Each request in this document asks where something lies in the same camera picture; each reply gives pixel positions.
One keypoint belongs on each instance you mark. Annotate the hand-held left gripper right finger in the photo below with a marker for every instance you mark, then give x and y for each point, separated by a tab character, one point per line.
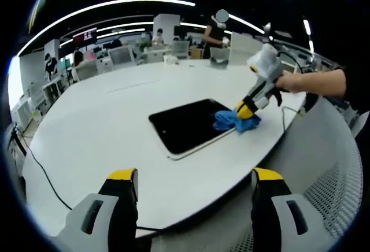
283	226

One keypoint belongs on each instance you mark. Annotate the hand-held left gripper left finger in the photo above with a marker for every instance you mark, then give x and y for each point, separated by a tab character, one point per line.
89	229

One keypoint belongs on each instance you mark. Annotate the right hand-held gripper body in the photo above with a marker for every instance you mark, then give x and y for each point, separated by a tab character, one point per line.
267	64

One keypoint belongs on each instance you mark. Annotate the blue cleaning cloth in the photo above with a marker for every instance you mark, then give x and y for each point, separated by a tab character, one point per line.
225	120

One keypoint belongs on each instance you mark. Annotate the person's right hand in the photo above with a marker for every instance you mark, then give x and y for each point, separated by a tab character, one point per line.
289	83

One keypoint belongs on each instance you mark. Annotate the dark grey object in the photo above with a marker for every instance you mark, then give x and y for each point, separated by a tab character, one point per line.
218	62

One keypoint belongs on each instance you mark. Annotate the grey mesh office chair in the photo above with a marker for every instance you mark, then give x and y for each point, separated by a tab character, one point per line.
318	159

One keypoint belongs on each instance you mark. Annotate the small white object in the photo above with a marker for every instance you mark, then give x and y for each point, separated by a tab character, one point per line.
170	59

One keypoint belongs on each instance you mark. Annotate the long ceiling light strip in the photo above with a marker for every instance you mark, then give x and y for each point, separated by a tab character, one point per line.
115	3

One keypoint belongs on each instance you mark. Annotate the red wall screen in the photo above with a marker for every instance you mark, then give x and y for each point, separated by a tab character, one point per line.
84	35

